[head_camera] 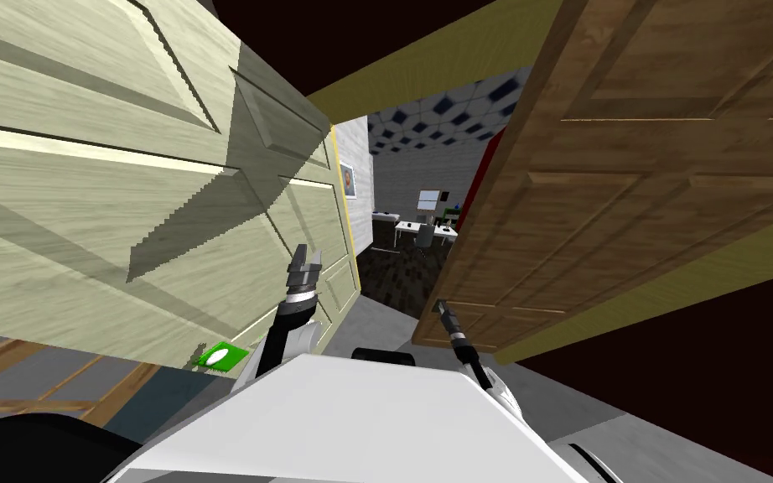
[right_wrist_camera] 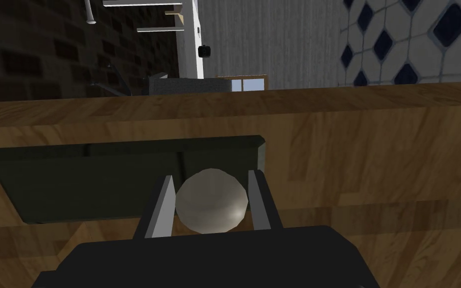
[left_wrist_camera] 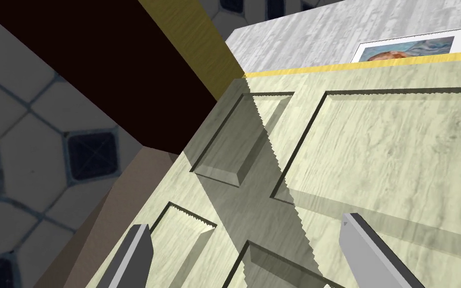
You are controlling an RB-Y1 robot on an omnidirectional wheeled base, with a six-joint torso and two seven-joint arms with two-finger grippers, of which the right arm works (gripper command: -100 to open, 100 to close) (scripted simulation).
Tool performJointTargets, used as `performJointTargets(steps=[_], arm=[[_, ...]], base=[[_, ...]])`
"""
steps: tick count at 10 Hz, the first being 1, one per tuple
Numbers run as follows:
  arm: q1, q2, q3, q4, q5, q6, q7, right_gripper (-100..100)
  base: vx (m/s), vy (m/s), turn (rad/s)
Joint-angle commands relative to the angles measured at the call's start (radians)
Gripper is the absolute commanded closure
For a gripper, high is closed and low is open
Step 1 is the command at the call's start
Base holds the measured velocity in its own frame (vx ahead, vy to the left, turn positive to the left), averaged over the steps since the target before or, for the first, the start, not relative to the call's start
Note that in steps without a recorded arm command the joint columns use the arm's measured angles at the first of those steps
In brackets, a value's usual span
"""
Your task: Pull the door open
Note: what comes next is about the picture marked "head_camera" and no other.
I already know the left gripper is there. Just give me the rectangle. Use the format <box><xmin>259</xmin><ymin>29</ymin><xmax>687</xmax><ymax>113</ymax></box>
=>
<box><xmin>287</xmin><ymin>243</ymin><xmax>324</xmax><ymax>293</ymax></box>

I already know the grey office chair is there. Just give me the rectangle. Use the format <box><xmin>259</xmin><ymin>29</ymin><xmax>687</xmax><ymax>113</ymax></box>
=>
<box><xmin>414</xmin><ymin>224</ymin><xmax>438</xmax><ymax>259</ymax></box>

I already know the white desk with monitor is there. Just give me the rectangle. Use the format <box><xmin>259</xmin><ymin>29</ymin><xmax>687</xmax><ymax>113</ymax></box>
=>
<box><xmin>393</xmin><ymin>189</ymin><xmax>460</xmax><ymax>250</ymax></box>

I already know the green and white door knob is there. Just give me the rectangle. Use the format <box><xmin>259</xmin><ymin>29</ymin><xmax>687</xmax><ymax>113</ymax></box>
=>
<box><xmin>189</xmin><ymin>341</ymin><xmax>251</xmax><ymax>374</ymax></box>

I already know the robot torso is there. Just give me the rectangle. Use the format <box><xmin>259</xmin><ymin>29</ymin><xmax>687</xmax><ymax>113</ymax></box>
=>
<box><xmin>101</xmin><ymin>346</ymin><xmax>604</xmax><ymax>483</ymax></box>

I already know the brown wooden door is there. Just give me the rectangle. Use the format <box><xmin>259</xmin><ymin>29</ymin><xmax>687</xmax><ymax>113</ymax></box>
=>
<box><xmin>411</xmin><ymin>0</ymin><xmax>773</xmax><ymax>353</ymax></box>

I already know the pale green wooden door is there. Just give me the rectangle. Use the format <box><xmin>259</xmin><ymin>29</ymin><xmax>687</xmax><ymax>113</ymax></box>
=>
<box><xmin>0</xmin><ymin>0</ymin><xmax>362</xmax><ymax>379</ymax></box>

